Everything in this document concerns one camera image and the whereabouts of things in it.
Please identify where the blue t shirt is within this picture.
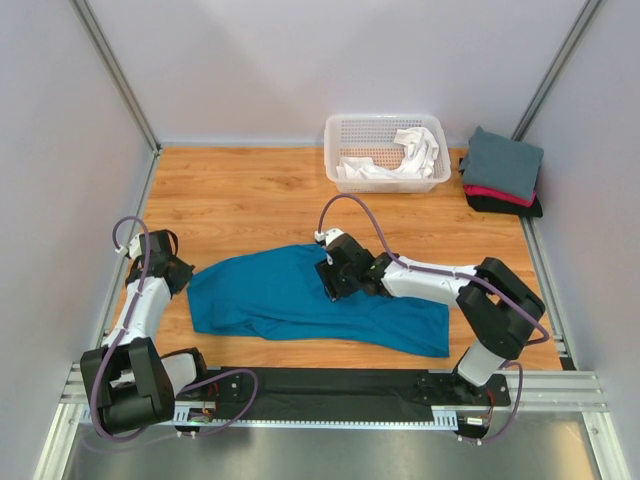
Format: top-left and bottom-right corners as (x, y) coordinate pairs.
(187, 244), (450, 358)

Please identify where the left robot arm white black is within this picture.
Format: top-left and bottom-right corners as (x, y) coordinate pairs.
(80, 230), (211, 439)

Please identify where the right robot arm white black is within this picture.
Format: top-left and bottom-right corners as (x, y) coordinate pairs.
(314, 229), (549, 404)

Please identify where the white plastic basket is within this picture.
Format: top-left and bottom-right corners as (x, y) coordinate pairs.
(324, 114), (451, 193)

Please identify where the white t shirt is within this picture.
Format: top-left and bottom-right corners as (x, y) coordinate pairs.
(336, 127), (440, 181)

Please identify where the black folded t shirt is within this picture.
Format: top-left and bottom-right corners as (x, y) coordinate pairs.
(465, 195), (543, 218)

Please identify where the pink folded t shirt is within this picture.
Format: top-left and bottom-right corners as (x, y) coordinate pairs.
(463, 185), (536, 207)

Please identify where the grey folded t shirt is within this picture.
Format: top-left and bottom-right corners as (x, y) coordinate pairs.
(459, 126), (544, 200)

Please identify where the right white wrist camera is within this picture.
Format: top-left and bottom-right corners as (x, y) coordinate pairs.
(314, 228), (344, 248)

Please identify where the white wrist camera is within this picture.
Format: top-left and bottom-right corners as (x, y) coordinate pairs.
(314, 228), (344, 248)
(115, 233), (144, 260)

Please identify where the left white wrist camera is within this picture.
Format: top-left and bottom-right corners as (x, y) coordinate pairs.
(115, 233), (144, 260)

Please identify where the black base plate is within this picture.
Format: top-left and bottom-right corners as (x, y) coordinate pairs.
(178, 367), (511, 420)

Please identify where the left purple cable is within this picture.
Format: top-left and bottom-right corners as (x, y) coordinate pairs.
(87, 215), (151, 444)

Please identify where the purple cable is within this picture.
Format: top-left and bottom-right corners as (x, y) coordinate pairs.
(313, 194), (551, 346)
(87, 215), (151, 444)

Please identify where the grey slotted cable duct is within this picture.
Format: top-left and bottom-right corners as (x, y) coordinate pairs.
(159, 404), (499, 432)

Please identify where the left aluminium frame post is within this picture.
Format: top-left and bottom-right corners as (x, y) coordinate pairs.
(68, 0), (162, 154)

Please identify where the aluminium frame post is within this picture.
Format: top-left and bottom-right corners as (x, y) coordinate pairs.
(68, 0), (162, 154)
(511, 0), (606, 141)

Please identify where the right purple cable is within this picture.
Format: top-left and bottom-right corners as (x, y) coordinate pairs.
(313, 194), (551, 346)

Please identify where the right aluminium frame post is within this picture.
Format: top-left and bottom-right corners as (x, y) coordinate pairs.
(511, 0), (606, 141)

